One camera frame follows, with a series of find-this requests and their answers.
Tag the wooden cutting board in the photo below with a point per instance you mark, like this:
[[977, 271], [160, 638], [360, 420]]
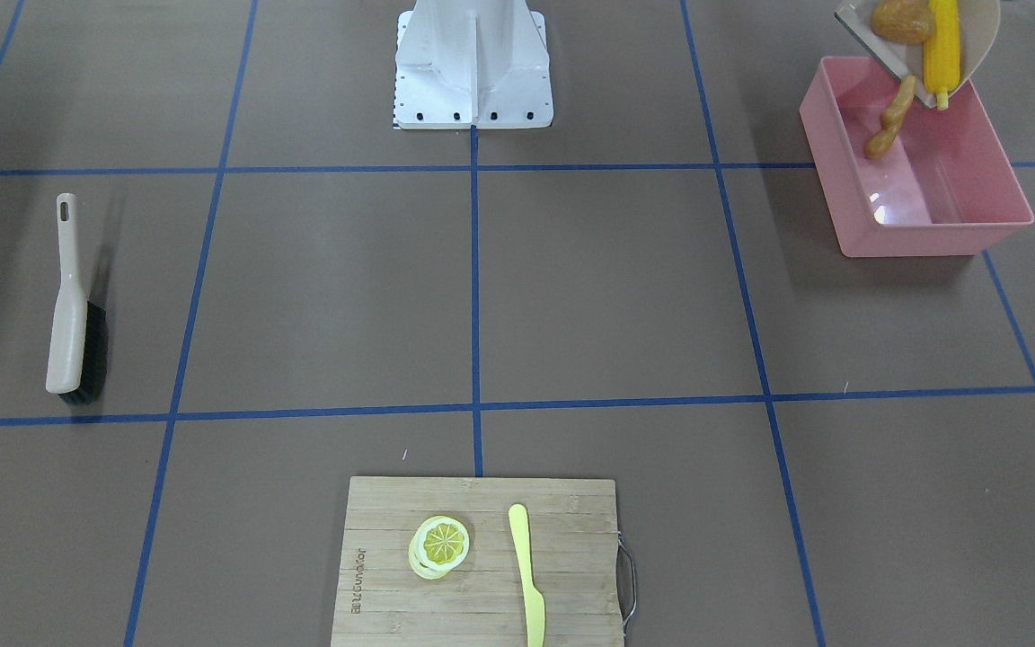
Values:
[[575, 542]]

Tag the pink plastic bin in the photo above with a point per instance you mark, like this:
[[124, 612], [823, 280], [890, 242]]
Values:
[[945, 187]]

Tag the yellow toy corn cob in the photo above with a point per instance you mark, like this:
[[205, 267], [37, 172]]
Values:
[[942, 53]]

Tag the yellow toy lemon slice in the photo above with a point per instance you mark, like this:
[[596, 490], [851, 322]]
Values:
[[437, 547]]

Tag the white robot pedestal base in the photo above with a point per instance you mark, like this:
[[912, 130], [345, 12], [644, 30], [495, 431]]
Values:
[[463, 65]]

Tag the beige dustpan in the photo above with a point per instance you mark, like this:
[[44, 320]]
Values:
[[979, 23]]

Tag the beige hand brush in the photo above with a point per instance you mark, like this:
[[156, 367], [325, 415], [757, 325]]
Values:
[[79, 342]]

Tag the yellow toy knife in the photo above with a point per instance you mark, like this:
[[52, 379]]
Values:
[[534, 606]]

